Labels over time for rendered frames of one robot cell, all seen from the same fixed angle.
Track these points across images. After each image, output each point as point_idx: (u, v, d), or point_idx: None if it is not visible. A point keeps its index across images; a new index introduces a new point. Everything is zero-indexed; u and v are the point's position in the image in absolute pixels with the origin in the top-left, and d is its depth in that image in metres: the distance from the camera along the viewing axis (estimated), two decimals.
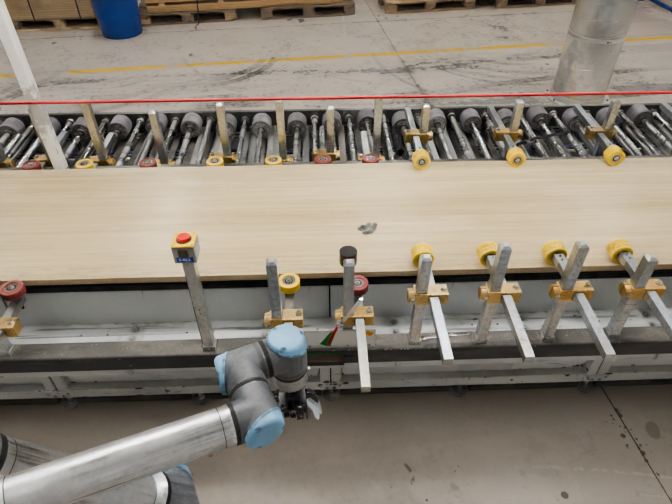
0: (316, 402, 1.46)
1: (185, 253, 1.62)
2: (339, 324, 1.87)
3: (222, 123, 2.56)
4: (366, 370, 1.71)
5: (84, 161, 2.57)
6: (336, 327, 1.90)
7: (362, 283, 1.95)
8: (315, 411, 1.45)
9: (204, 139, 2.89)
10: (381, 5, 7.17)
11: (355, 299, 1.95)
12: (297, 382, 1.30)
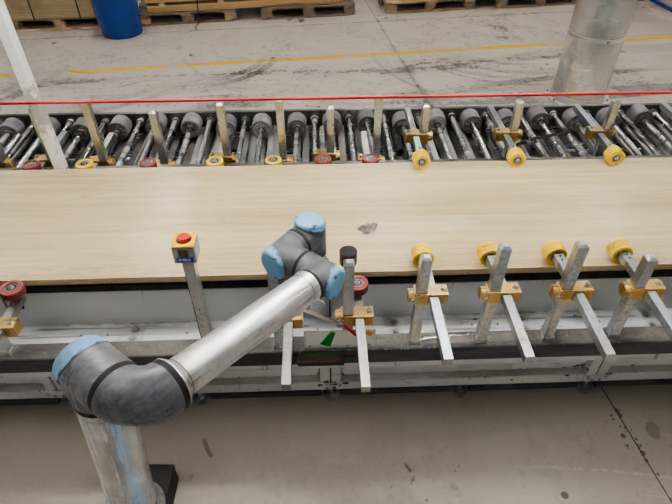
0: None
1: (185, 253, 1.62)
2: (338, 325, 1.87)
3: (222, 123, 2.56)
4: (366, 370, 1.71)
5: (84, 161, 2.57)
6: (344, 326, 1.90)
7: (362, 283, 1.95)
8: None
9: (204, 139, 2.89)
10: (381, 5, 7.17)
11: (355, 299, 1.95)
12: (325, 248, 1.60)
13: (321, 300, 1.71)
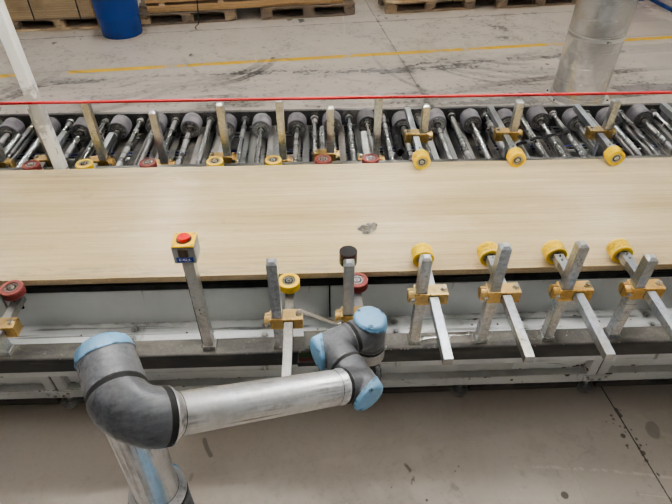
0: None
1: (185, 253, 1.62)
2: (338, 325, 1.87)
3: (222, 123, 2.56)
4: None
5: (84, 161, 2.57)
6: None
7: (362, 280, 1.96)
8: None
9: (204, 139, 2.89)
10: (381, 5, 7.17)
11: (355, 296, 1.96)
12: (375, 357, 1.49)
13: None
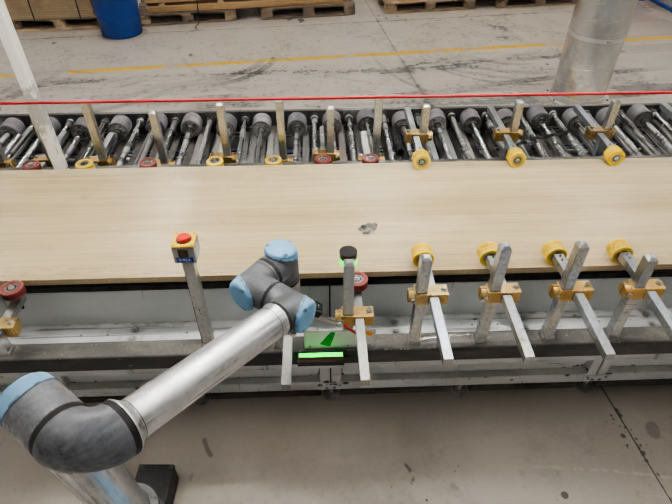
0: (291, 332, 1.65)
1: (185, 253, 1.62)
2: (338, 325, 1.87)
3: (222, 123, 2.56)
4: (365, 364, 1.73)
5: (84, 161, 2.57)
6: (344, 326, 1.90)
7: (362, 279, 1.96)
8: None
9: (204, 139, 2.89)
10: (381, 5, 7.17)
11: (355, 294, 1.96)
12: None
13: None
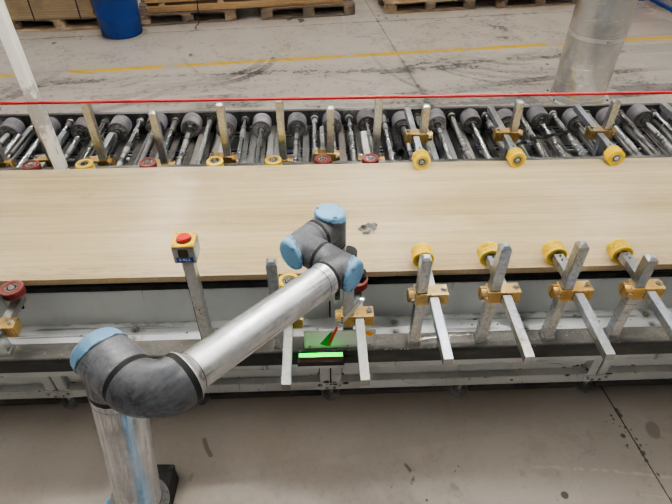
0: (335, 297, 1.69)
1: (185, 253, 1.62)
2: (339, 324, 1.87)
3: (222, 123, 2.56)
4: (365, 364, 1.73)
5: (84, 161, 2.57)
6: (336, 327, 1.90)
7: None
8: (327, 296, 1.69)
9: (204, 139, 2.89)
10: (381, 5, 7.17)
11: (355, 294, 1.96)
12: None
13: None
